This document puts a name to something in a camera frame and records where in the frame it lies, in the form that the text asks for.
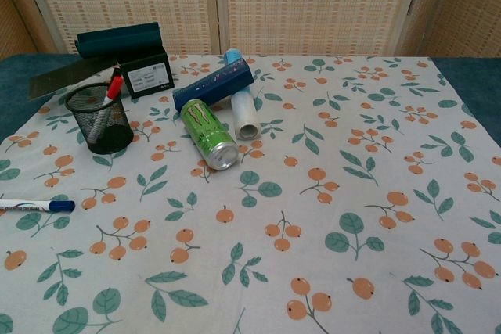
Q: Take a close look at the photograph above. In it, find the blue cap white marker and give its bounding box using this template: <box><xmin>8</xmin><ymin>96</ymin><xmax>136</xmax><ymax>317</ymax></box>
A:
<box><xmin>0</xmin><ymin>198</ymin><xmax>76</xmax><ymax>214</ymax></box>

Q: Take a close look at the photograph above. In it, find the black mesh pen holder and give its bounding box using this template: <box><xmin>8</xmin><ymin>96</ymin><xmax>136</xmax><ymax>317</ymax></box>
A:
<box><xmin>64</xmin><ymin>82</ymin><xmax>135</xmax><ymax>156</ymax></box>

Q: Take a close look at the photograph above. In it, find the red cap marker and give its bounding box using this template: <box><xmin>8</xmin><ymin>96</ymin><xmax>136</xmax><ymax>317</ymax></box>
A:
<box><xmin>86</xmin><ymin>74</ymin><xmax>124</xmax><ymax>143</ymax></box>

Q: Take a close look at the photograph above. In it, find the white and blue tube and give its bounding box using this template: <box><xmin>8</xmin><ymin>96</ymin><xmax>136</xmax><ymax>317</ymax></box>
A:
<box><xmin>222</xmin><ymin>48</ymin><xmax>262</xmax><ymax>142</ymax></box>

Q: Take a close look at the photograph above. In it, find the green energy drink can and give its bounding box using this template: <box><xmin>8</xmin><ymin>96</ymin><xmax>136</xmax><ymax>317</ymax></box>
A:
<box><xmin>179</xmin><ymin>98</ymin><xmax>240</xmax><ymax>171</ymax></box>

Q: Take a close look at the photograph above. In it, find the floral print tablecloth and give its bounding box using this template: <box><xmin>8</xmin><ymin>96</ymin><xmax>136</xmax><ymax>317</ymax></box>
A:
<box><xmin>0</xmin><ymin>53</ymin><xmax>501</xmax><ymax>334</ymax></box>

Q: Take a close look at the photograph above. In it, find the navy blue long box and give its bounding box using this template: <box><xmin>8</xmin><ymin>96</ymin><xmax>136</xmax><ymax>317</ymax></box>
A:
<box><xmin>172</xmin><ymin>56</ymin><xmax>256</xmax><ymax>113</ymax></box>

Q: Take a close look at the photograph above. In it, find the black box with white label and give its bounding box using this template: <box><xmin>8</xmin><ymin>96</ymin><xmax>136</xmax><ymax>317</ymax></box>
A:
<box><xmin>118</xmin><ymin>52</ymin><xmax>175</xmax><ymax>100</ymax></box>

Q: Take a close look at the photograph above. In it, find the woven bamboo folding screen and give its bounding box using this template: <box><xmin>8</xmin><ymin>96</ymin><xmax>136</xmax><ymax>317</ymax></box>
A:
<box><xmin>0</xmin><ymin>0</ymin><xmax>501</xmax><ymax>62</ymax></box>

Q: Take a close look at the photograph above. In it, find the teal cylindrical case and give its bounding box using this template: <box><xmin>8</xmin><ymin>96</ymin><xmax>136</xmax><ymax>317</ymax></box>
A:
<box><xmin>75</xmin><ymin>22</ymin><xmax>168</xmax><ymax>59</ymax></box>

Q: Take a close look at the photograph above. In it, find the dark grey flat sheet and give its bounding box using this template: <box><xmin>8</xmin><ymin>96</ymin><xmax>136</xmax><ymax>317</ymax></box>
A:
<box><xmin>27</xmin><ymin>56</ymin><xmax>119</xmax><ymax>102</ymax></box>

